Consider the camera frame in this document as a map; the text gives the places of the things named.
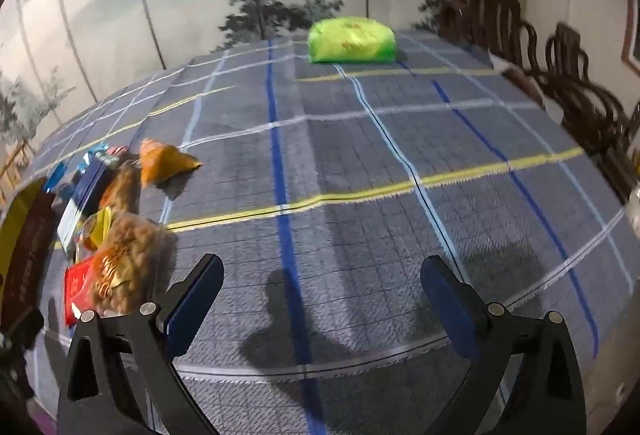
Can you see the pink patterned snack packet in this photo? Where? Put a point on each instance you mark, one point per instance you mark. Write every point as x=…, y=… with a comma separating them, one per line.
x=117, y=151

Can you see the blue plaid tablecloth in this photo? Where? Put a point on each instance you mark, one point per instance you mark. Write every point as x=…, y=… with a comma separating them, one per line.
x=350, y=165

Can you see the clear bag of brown snacks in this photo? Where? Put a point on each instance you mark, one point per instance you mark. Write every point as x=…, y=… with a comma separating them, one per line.
x=122, y=187

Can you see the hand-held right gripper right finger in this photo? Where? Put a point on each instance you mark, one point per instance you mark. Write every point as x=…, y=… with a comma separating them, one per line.
x=445, y=305

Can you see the green packet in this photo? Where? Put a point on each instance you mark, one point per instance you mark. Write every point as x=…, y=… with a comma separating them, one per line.
x=350, y=40

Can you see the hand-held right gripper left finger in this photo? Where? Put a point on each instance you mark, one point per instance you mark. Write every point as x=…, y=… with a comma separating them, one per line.
x=192, y=310

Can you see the framed wall picture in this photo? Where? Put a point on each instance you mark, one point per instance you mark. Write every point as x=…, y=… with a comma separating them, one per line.
x=632, y=30

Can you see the light blue candy wrapper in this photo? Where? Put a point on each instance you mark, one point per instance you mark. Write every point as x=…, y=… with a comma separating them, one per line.
x=92, y=155
x=55, y=176

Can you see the orange snack packet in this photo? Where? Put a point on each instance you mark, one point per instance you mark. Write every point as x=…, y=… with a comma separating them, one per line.
x=160, y=162

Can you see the yellow snack packet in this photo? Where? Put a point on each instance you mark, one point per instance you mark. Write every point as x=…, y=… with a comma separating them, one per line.
x=102, y=225

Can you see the red snack packet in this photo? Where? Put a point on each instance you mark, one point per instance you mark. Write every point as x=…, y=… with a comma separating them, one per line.
x=75, y=290

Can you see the dark carved wooden chair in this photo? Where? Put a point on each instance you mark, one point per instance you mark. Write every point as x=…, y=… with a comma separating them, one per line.
x=480, y=15
x=620, y=150
x=575, y=80

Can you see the gold tin tray red rim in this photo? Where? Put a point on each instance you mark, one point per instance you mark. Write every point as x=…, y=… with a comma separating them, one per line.
x=30, y=240

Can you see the light wooden chair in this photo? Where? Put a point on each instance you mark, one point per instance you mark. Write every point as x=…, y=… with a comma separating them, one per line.
x=17, y=160

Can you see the clear bag of peanuts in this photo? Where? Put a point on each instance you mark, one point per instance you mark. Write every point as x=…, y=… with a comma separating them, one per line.
x=135, y=255

